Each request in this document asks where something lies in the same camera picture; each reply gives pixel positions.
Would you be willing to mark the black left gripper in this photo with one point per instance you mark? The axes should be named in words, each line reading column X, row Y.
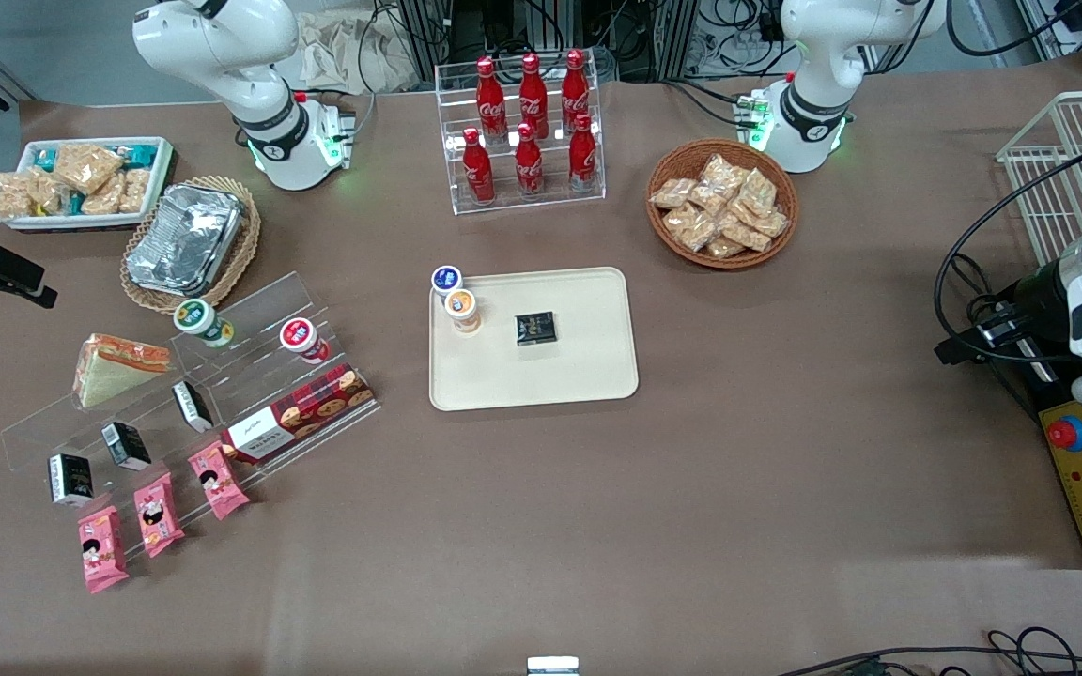
column 1036, row 299

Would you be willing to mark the triangle sandwich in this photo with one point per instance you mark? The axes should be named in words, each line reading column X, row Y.
column 118, row 371

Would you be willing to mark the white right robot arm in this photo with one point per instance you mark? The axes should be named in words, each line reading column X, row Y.
column 259, row 56

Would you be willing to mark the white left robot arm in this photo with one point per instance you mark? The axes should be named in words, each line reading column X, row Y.
column 813, row 66

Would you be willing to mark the white rectangular snack tray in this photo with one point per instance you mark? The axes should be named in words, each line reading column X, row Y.
column 161, row 169

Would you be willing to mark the cream plastic tray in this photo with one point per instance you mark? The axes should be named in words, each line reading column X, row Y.
column 560, row 376

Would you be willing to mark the clear wrapped rice cracker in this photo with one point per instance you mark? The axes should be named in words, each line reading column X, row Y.
column 772, row 223
column 135, row 190
column 672, row 192
column 724, row 249
column 746, row 235
column 758, row 191
column 102, row 197
column 724, row 174
column 87, row 166
column 689, row 228
column 50, row 194
column 11, row 195

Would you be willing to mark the teal snack packet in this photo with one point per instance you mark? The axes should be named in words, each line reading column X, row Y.
column 141, row 156
column 45, row 160

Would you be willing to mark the aluminium foil container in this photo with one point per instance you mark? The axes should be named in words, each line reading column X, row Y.
column 184, row 239

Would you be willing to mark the green lid cup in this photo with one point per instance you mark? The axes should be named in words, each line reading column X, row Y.
column 198, row 319

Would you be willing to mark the small black white box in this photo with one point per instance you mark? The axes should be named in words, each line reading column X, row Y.
column 192, row 406
column 71, row 481
column 126, row 446

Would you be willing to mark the oval tan wicker basket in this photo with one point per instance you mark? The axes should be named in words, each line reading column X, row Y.
column 245, row 239

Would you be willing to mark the clear acrylic stepped shelf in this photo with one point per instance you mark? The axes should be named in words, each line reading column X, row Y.
column 250, row 376

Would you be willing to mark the pink snack packet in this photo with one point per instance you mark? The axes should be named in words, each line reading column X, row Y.
column 218, row 481
column 102, row 549
column 159, row 514

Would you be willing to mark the red lid cup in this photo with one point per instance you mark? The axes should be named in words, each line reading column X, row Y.
column 301, row 338

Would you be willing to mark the red plaid cookie box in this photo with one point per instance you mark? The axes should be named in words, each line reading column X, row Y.
column 306, row 413

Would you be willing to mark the round brown wicker basket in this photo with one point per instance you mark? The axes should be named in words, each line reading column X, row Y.
column 668, row 164

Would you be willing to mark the crumpled clear plastic sheet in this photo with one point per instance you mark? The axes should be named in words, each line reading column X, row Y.
column 344, row 52

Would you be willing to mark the blue lid cup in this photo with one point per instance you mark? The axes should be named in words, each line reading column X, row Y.
column 446, row 279

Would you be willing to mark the orange lid cup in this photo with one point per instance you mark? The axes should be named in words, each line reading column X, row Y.
column 461, row 308

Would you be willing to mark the red cola bottle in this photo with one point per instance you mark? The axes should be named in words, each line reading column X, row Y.
column 583, row 160
column 478, row 174
column 533, row 94
column 490, row 99
column 529, row 169
column 576, row 89

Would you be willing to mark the small black snack packet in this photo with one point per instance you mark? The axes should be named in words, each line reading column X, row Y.
column 535, row 329

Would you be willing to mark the clear acrylic bottle rack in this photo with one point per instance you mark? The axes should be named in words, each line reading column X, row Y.
column 522, row 202

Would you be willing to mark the small silver white block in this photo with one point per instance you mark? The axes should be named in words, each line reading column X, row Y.
column 552, row 667

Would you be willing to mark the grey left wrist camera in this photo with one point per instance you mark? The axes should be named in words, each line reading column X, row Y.
column 999, row 330

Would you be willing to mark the aluminium frame corner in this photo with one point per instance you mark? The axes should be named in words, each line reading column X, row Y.
column 1081, row 23

